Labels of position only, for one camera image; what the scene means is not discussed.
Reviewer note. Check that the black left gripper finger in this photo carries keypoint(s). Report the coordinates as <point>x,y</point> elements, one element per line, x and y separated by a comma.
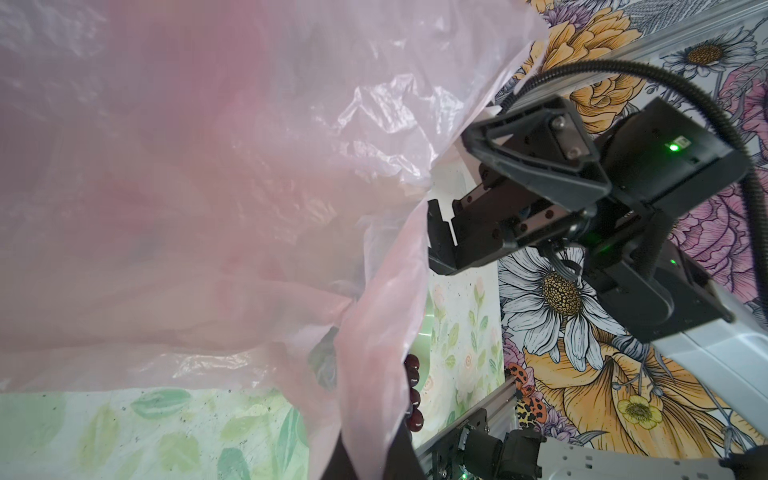
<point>401,461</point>

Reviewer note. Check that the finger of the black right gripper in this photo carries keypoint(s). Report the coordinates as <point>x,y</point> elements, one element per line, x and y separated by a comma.
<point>442,251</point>
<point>545,149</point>

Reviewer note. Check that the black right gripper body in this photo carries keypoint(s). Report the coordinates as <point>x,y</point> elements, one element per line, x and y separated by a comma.
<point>499,217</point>

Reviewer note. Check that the dark purple grape bunch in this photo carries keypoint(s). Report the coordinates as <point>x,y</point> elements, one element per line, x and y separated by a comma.
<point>414,418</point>

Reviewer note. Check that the pink plastic bag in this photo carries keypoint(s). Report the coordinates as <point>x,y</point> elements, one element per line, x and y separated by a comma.
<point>233,193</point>

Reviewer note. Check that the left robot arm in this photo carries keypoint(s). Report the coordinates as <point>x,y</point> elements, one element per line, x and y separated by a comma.
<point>526,454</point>

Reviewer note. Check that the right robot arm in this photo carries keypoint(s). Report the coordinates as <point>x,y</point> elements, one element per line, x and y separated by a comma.
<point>662,165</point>

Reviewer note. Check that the green wavy fruit plate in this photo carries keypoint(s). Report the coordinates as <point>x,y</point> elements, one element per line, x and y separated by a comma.
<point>421,347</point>

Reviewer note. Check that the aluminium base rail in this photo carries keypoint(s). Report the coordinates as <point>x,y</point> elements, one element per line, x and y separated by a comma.
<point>468,426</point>

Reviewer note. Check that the aluminium corner post right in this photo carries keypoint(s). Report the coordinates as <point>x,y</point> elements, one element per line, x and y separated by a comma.
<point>720,46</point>

